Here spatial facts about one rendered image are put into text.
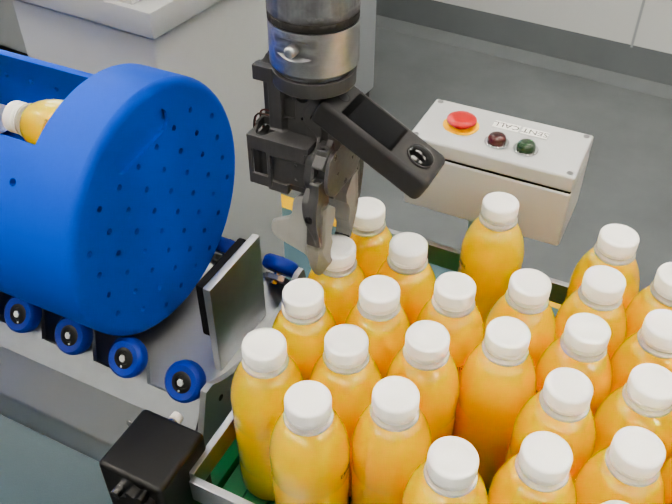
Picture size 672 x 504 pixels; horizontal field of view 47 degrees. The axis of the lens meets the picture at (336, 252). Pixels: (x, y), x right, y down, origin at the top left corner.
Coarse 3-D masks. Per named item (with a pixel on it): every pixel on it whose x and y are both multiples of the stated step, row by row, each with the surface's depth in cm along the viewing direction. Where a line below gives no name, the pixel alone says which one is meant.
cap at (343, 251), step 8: (336, 240) 77; (344, 240) 77; (352, 240) 77; (336, 248) 76; (344, 248) 76; (352, 248) 76; (336, 256) 75; (344, 256) 75; (352, 256) 75; (336, 264) 75; (344, 264) 75; (352, 264) 76
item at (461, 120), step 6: (450, 114) 93; (456, 114) 93; (462, 114) 93; (468, 114) 93; (450, 120) 92; (456, 120) 92; (462, 120) 92; (468, 120) 92; (474, 120) 92; (456, 126) 91; (462, 126) 91; (468, 126) 91
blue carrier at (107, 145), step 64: (0, 64) 100; (128, 64) 78; (64, 128) 70; (128, 128) 72; (192, 128) 81; (0, 192) 71; (64, 192) 69; (128, 192) 74; (192, 192) 86; (0, 256) 74; (64, 256) 70; (128, 256) 78; (192, 256) 89; (128, 320) 81
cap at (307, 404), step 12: (300, 384) 63; (312, 384) 63; (288, 396) 62; (300, 396) 62; (312, 396) 62; (324, 396) 62; (288, 408) 61; (300, 408) 61; (312, 408) 61; (324, 408) 61; (288, 420) 62; (300, 420) 61; (312, 420) 61; (324, 420) 61
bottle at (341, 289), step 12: (312, 276) 78; (324, 276) 77; (336, 276) 76; (348, 276) 77; (360, 276) 78; (324, 288) 77; (336, 288) 76; (348, 288) 77; (324, 300) 77; (336, 300) 77; (348, 300) 77; (336, 312) 77; (348, 312) 78
